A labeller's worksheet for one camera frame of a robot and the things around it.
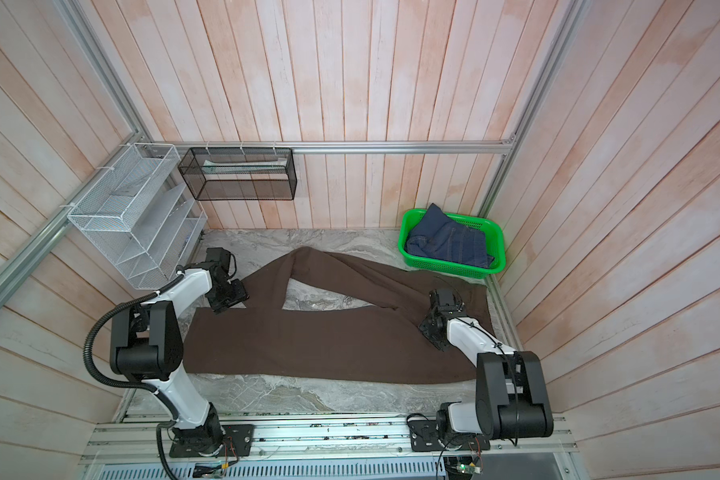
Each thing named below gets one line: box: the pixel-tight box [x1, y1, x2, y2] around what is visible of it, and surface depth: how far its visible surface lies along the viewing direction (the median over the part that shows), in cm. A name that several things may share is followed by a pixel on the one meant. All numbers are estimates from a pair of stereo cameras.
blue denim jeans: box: [405, 203, 495, 269], surface depth 109 cm
